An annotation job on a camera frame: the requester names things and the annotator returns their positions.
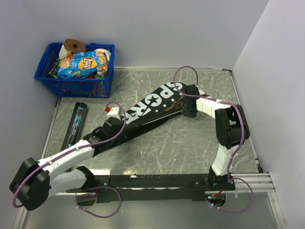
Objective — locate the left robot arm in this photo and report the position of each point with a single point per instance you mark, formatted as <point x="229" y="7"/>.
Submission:
<point x="36" y="181"/>

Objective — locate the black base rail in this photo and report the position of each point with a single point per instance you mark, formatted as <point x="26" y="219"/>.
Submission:
<point x="160" y="187"/>

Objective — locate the black racket cover bag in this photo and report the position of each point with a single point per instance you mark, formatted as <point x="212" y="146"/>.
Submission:
<point x="152" y="111"/>

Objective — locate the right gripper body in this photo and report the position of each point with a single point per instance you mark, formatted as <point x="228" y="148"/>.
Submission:
<point x="188" y="111"/>

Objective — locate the blue Lays chip bag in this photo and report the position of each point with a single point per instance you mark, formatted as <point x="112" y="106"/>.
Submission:
<point x="82" y="64"/>

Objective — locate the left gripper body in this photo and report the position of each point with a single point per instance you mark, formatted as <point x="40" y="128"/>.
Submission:
<point x="121" y="126"/>

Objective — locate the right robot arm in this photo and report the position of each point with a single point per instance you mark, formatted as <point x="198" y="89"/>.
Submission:
<point x="231" y="131"/>

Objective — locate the black shuttlecock tube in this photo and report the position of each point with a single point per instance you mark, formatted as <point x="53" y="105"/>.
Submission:
<point x="75" y="126"/>

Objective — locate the blue plastic basket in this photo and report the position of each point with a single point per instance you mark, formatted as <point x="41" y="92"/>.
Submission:
<point x="75" y="87"/>

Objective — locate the brown chocolate donut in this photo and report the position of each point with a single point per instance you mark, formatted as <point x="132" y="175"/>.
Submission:
<point x="74" y="46"/>

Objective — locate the aluminium frame rail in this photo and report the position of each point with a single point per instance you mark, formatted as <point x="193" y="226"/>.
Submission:
<point x="259" y="182"/>

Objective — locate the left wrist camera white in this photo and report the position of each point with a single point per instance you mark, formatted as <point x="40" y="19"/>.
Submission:
<point x="114" y="112"/>

